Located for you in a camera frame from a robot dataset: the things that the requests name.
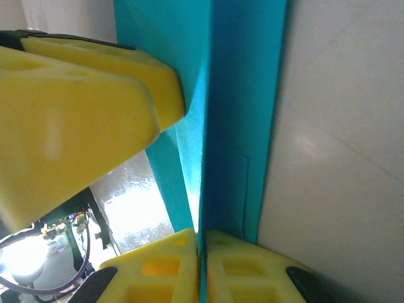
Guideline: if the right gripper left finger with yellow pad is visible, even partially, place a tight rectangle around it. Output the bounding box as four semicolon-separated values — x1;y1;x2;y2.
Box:
72;228;199;303

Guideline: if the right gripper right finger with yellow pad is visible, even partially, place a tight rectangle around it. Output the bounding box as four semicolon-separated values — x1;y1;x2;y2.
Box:
205;229;360;303

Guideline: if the blue paper sheet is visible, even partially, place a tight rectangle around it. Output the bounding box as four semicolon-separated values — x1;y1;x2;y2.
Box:
112;0;291;303

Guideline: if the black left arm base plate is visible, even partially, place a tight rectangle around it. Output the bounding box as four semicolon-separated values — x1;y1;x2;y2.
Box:
59;186;122;256

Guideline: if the small wired electronics board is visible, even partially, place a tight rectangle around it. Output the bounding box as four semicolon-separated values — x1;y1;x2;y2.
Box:
40;211;89;236

